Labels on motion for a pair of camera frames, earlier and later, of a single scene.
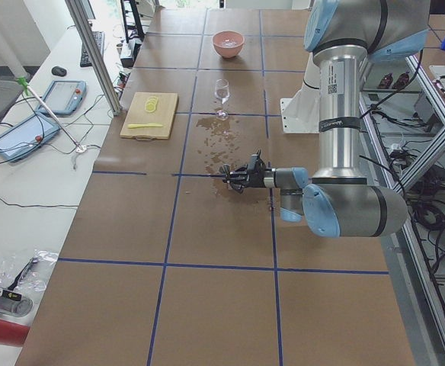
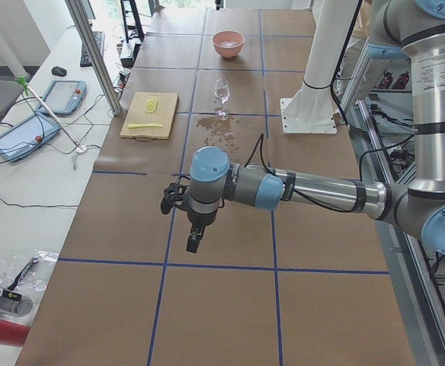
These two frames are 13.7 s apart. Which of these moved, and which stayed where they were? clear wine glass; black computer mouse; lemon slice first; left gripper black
Moved: left gripper black
Stayed: black computer mouse; clear wine glass; lemon slice first
